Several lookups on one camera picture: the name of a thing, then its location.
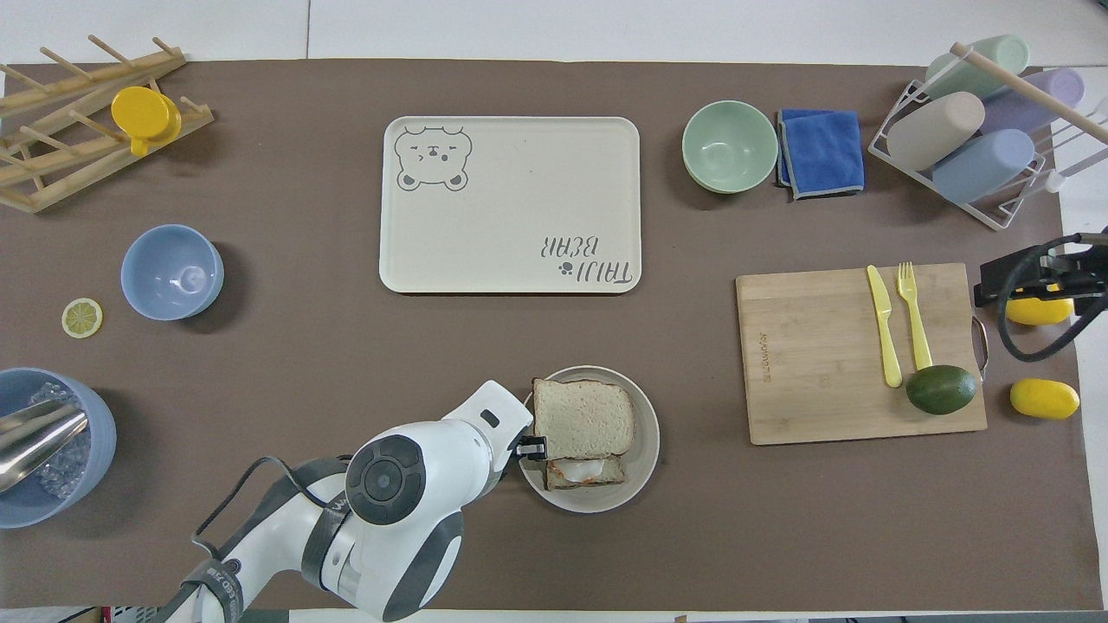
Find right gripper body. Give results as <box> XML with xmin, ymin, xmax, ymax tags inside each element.
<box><xmin>1065</xmin><ymin>247</ymin><xmax>1108</xmax><ymax>298</ymax></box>

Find white bread slice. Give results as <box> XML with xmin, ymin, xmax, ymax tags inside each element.
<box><xmin>531</xmin><ymin>378</ymin><xmax>636</xmax><ymax>462</ymax></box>

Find sandwich base with egg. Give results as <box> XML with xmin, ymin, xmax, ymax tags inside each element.
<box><xmin>544</xmin><ymin>453</ymin><xmax>628</xmax><ymax>491</ymax></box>

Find round beige plate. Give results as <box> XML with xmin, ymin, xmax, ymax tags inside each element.
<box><xmin>519</xmin><ymin>365</ymin><xmax>660</xmax><ymax>514</ymax></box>

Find yellow lemon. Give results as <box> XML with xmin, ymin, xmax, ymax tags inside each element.
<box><xmin>1006</xmin><ymin>286</ymin><xmax>1076</xmax><ymax>327</ymax></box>
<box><xmin>1009</xmin><ymin>378</ymin><xmax>1082</xmax><ymax>422</ymax></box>

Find yellow plastic fork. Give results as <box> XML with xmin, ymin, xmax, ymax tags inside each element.
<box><xmin>896</xmin><ymin>260</ymin><xmax>935</xmax><ymax>374</ymax></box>

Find blue cup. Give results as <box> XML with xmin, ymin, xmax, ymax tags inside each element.
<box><xmin>931</xmin><ymin>128</ymin><xmax>1036</xmax><ymax>205</ymax></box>

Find green avocado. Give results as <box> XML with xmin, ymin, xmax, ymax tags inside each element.
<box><xmin>905</xmin><ymin>364</ymin><xmax>979</xmax><ymax>416</ymax></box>

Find yellow plastic knife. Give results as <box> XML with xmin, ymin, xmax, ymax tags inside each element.
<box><xmin>866</xmin><ymin>265</ymin><xmax>904</xmax><ymax>389</ymax></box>

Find beige cup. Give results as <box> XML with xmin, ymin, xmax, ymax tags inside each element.
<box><xmin>886</xmin><ymin>91</ymin><xmax>987</xmax><ymax>173</ymax></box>

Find purple cup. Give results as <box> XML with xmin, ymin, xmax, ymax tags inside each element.
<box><xmin>981</xmin><ymin>68</ymin><xmax>1086</xmax><ymax>136</ymax></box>

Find wooden rod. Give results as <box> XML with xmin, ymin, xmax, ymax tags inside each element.
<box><xmin>950</xmin><ymin>41</ymin><xmax>1108</xmax><ymax>145</ymax></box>

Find wooden cutting board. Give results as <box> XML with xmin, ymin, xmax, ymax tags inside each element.
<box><xmin>736</xmin><ymin>262</ymin><xmax>989</xmax><ymax>447</ymax></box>

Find green cup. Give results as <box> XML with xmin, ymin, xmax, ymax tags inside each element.
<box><xmin>924</xmin><ymin>34</ymin><xmax>1031</xmax><ymax>101</ymax></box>

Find blue cloth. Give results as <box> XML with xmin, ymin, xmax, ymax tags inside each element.
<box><xmin>776</xmin><ymin>108</ymin><xmax>866</xmax><ymax>202</ymax></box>

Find cream tray with bear print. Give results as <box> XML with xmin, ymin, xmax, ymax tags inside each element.
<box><xmin>379</xmin><ymin>116</ymin><xmax>642</xmax><ymax>295</ymax></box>

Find green bowl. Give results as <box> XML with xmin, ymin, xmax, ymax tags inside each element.
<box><xmin>682</xmin><ymin>100</ymin><xmax>779</xmax><ymax>194</ymax></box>

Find blue bowl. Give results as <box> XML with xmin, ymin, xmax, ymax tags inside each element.
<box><xmin>120</xmin><ymin>224</ymin><xmax>225</xmax><ymax>322</ymax></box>

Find blue ice bucket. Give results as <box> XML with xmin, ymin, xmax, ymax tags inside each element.
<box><xmin>0</xmin><ymin>367</ymin><xmax>118</xmax><ymax>530</ymax></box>

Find clear ice cubes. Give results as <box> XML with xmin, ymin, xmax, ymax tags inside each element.
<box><xmin>29</xmin><ymin>383</ymin><xmax>93</xmax><ymax>502</ymax></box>

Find lemon slice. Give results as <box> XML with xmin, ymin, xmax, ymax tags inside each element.
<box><xmin>61</xmin><ymin>297</ymin><xmax>104</xmax><ymax>340</ymax></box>

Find metal scoop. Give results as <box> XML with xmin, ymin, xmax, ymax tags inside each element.
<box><xmin>0</xmin><ymin>400</ymin><xmax>90</xmax><ymax>495</ymax></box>

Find yellow cup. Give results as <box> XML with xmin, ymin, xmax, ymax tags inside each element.
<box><xmin>110</xmin><ymin>85</ymin><xmax>184</xmax><ymax>158</ymax></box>

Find wooden drying rack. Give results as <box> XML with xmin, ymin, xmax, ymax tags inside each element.
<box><xmin>0</xmin><ymin>34</ymin><xmax>216</xmax><ymax>215</ymax></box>

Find black cable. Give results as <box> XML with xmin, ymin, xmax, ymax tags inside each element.
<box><xmin>191</xmin><ymin>455</ymin><xmax>349</xmax><ymax>560</ymax></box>
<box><xmin>995</xmin><ymin>231</ymin><xmax>1108</xmax><ymax>364</ymax></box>

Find white wire cup rack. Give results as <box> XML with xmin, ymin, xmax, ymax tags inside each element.
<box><xmin>868</xmin><ymin>52</ymin><xmax>1071</xmax><ymax>232</ymax></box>

